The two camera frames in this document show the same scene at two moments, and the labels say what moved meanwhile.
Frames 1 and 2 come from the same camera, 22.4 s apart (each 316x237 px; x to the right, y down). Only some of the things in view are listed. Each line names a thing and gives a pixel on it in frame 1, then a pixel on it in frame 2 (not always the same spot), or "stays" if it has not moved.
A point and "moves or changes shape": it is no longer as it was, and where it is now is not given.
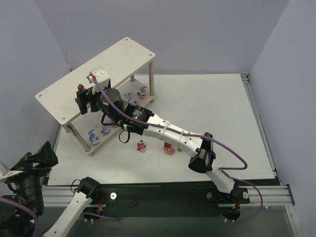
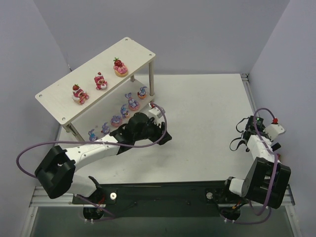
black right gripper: (83, 102) to (246, 135)
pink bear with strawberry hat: (141, 145) moves or changes shape
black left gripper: (44, 158) to (158, 132)
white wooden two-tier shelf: (127, 64) stays
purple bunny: (142, 94) stays
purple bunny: (130, 100) stays
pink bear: (168, 148) to (121, 70)
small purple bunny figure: (105, 130) stays
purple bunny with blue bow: (94, 139) stays
